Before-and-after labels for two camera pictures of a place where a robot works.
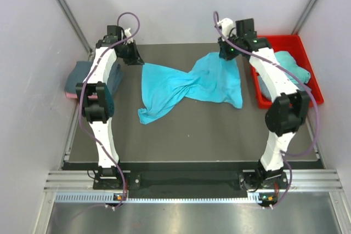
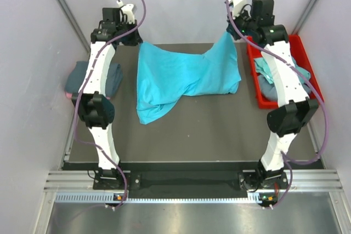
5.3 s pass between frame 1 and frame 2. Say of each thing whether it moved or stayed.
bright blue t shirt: moved
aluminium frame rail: stayed
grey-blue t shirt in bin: stayed
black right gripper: moved
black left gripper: moved
